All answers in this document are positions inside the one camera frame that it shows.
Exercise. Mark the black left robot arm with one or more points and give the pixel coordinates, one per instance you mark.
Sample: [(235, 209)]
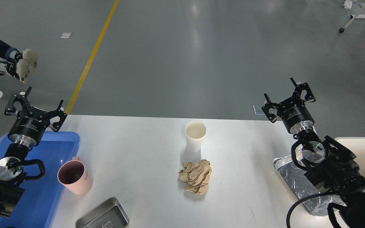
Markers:
[(15, 169)]

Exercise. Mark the crumpled brown paper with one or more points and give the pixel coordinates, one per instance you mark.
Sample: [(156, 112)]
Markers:
[(196, 176)]

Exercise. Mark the aluminium foil tray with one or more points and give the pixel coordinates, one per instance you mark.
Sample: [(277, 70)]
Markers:
[(301, 187)]

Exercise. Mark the white paper cup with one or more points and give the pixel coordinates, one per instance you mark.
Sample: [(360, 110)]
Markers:
[(195, 131)]

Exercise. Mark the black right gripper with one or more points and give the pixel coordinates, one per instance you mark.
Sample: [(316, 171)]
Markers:
[(292, 111)]

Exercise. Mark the pink ribbed mug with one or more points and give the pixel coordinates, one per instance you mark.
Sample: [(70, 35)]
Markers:
[(75, 176)]

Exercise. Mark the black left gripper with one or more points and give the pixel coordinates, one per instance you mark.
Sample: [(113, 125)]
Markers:
[(31, 123)]

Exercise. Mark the seated person dark clothes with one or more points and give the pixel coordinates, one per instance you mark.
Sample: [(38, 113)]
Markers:
[(18, 64)]

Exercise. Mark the clear floor plate left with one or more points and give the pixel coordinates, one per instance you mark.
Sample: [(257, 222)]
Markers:
[(258, 110)]

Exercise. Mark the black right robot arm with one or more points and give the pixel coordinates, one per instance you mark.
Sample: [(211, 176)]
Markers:
[(328, 165)]

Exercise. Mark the stainless steel rectangular tray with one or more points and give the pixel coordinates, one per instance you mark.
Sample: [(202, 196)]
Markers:
[(108, 214)]

